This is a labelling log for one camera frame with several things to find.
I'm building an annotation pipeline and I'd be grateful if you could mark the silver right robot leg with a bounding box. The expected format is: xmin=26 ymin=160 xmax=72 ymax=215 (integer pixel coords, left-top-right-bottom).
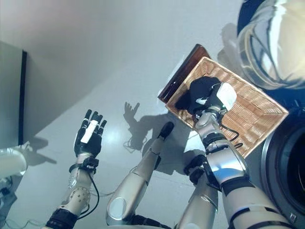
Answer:
xmin=178 ymin=154 xmax=219 ymax=229

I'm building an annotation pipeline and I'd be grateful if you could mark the brown acrylic stand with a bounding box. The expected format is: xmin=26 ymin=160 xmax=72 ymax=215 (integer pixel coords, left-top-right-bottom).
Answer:
xmin=157 ymin=43 xmax=213 ymax=104

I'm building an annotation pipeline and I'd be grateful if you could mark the white cable loop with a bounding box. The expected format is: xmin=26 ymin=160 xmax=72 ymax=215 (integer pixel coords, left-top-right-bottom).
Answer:
xmin=122 ymin=133 xmax=146 ymax=152

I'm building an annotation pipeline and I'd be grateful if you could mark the black garment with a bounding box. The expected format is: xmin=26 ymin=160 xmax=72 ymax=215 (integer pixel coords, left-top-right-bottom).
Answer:
xmin=174 ymin=76 xmax=221 ymax=115

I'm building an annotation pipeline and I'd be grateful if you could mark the rectangular wicker laundry basket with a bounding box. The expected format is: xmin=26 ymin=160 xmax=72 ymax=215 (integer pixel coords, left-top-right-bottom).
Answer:
xmin=165 ymin=56 xmax=290 ymax=159

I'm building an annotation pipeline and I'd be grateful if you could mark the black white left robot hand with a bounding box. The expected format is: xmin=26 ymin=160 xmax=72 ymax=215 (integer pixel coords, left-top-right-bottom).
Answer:
xmin=73 ymin=109 xmax=108 ymax=158

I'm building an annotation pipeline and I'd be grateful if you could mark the silver robot torso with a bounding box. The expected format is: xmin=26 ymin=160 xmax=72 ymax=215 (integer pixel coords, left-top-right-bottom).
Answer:
xmin=104 ymin=214 xmax=183 ymax=229

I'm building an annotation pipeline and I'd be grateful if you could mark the silver left robot leg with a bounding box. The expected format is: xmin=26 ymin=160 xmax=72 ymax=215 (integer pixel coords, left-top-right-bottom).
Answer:
xmin=105 ymin=121 xmax=175 ymax=226

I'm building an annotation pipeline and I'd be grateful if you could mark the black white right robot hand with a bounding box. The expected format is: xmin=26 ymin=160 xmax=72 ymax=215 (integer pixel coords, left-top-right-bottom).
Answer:
xmin=194 ymin=82 xmax=237 ymax=114

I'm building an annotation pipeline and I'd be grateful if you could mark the grey front-load washing machine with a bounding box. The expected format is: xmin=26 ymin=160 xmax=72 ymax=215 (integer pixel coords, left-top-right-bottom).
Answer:
xmin=259 ymin=104 xmax=305 ymax=225

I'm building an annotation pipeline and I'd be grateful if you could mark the silver robot leg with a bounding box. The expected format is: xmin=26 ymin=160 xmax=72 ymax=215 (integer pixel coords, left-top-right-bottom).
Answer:
xmin=178 ymin=154 xmax=219 ymax=229
xmin=105 ymin=121 xmax=175 ymax=226

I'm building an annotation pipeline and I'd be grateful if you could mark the round glass washer door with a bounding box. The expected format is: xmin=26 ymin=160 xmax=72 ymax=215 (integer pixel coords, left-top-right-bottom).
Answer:
xmin=236 ymin=0 xmax=305 ymax=91

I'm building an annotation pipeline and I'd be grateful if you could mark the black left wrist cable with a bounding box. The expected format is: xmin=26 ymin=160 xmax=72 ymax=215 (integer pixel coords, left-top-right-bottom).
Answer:
xmin=75 ymin=171 xmax=100 ymax=219

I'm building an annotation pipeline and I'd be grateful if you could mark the thin tether cable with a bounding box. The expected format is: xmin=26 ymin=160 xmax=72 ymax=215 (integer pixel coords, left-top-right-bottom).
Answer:
xmin=97 ymin=166 xmax=137 ymax=198

